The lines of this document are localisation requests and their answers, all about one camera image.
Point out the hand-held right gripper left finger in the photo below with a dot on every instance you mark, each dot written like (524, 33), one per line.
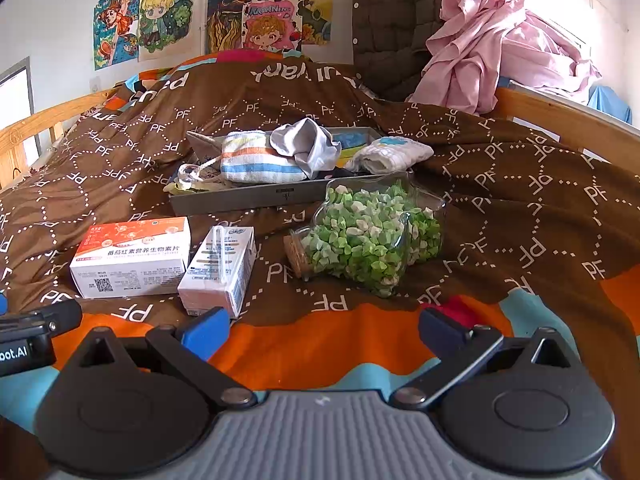
(205, 335)

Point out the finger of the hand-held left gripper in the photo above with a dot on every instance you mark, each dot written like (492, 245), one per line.
(55, 317)

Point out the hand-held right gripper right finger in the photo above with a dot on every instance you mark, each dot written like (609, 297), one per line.
(442, 327)

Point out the grey tray with cartoon picture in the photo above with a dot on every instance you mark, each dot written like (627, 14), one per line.
(250, 200)

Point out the white cloth with blue print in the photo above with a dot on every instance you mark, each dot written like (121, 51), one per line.
(395, 155)

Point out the striped towel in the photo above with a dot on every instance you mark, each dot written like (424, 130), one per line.
(250, 160)

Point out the grey face mask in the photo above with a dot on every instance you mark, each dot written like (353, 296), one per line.
(310, 152)

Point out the small drink carton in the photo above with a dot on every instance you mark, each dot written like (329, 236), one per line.
(215, 280)

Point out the orange and white box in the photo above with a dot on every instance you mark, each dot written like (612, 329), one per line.
(125, 265)

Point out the glass jar of green stars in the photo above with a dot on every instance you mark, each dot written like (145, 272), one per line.
(370, 240)

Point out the brown printed blanket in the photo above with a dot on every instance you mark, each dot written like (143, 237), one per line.
(500, 210)

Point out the clear plastic piece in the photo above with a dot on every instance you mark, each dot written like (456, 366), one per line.
(189, 174)

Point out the pink cloth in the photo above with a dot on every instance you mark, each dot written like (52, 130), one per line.
(490, 55)

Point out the light blue cloth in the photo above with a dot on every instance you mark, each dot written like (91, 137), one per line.
(610, 102)

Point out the brown quilted jacket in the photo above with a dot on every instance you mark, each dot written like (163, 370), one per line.
(395, 25)

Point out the wooden bed frame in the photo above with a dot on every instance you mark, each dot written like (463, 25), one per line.
(45, 125)

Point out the grey window frame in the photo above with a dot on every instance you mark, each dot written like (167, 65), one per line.
(15, 95)

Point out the orange-haired girl wall poster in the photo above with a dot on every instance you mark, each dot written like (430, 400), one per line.
(117, 30)

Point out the pink girl wall poster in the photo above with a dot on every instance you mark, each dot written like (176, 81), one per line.
(272, 27)

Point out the underwater fish wall poster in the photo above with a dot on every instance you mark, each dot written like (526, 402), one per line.
(225, 20)

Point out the blond boy wall poster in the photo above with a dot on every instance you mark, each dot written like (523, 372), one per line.
(167, 17)

